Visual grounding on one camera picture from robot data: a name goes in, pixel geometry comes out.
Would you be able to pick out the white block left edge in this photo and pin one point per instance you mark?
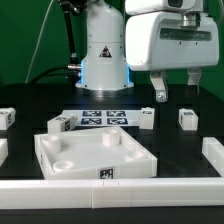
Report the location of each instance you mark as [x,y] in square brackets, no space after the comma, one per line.
[3,150]

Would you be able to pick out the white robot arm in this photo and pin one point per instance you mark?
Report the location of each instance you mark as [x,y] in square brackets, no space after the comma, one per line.
[104,70]

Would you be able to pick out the white right fence piece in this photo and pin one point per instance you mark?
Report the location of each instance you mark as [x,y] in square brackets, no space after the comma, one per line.
[213,150]

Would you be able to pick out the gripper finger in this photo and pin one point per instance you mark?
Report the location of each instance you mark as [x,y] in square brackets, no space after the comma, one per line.
[194,76]
[158,80]

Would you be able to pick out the white square tabletop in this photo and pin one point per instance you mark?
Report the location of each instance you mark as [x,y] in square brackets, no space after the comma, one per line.
[99,153]

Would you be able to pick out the apriltag marker sheet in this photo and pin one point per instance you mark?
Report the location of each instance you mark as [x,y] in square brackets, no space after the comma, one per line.
[105,117]

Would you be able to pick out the white front fence rail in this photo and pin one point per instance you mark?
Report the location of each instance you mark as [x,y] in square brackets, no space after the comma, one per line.
[152,192]

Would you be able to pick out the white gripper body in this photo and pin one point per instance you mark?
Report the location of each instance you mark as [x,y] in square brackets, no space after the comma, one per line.
[156,41]

